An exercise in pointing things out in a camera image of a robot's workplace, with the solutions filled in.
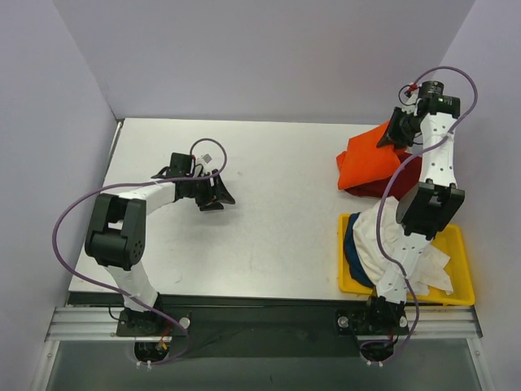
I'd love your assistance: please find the orange t shirt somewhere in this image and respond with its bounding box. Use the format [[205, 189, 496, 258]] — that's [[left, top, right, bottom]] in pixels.
[[335, 121, 407, 190]]

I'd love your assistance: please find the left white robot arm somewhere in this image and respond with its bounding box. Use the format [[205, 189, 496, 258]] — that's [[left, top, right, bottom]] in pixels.
[[85, 152, 235, 336]]

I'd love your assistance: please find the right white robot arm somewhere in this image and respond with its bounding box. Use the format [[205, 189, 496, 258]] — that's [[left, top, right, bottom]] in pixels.
[[376, 81, 465, 305]]

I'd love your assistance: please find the dark red folded t shirt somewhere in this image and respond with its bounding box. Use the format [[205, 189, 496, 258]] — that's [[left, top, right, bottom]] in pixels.
[[344, 157, 422, 200]]

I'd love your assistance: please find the yellow plastic tray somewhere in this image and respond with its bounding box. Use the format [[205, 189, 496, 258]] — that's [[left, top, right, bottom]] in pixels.
[[337, 213, 475, 306]]

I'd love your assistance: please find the white t shirt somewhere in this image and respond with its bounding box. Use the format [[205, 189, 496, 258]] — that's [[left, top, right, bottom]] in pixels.
[[353, 197, 453, 296]]

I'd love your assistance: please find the navy blue t shirt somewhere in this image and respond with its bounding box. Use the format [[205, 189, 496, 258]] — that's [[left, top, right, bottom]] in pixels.
[[343, 213, 374, 288]]

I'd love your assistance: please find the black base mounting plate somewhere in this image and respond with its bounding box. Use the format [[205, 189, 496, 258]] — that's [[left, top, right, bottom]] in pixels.
[[116, 295, 409, 361]]

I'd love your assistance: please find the aluminium frame rail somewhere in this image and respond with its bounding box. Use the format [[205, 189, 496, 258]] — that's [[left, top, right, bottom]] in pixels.
[[45, 305, 483, 341]]

